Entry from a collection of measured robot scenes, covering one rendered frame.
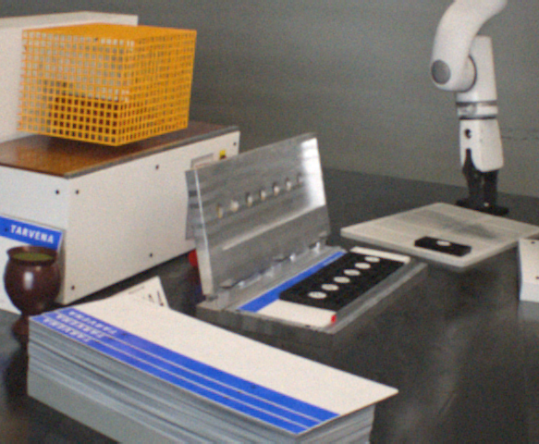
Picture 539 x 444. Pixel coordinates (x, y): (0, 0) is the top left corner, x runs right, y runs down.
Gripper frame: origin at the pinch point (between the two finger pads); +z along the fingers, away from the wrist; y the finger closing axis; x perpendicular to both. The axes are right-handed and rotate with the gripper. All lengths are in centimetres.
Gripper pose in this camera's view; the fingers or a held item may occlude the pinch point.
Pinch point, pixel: (483, 196)
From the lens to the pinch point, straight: 234.9
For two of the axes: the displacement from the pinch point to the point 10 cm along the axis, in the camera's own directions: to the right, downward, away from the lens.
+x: -7.9, -0.1, 6.2
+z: 0.8, 9.9, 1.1
